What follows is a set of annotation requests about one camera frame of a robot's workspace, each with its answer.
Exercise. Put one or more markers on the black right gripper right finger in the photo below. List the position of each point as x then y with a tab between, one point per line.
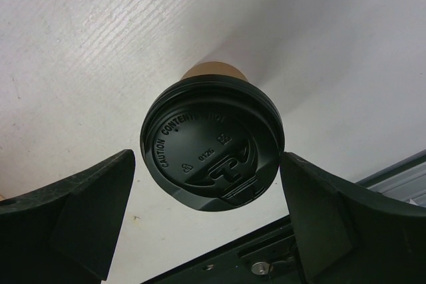
346	233

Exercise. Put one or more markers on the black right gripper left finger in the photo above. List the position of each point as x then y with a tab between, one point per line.
67	231

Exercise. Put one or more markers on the black plastic cup lid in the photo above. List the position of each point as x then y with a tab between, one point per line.
213	142

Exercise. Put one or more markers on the brown paper coffee cup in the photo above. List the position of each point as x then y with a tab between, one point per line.
214	67

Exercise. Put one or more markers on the aluminium front rail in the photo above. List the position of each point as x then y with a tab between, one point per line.
400	184

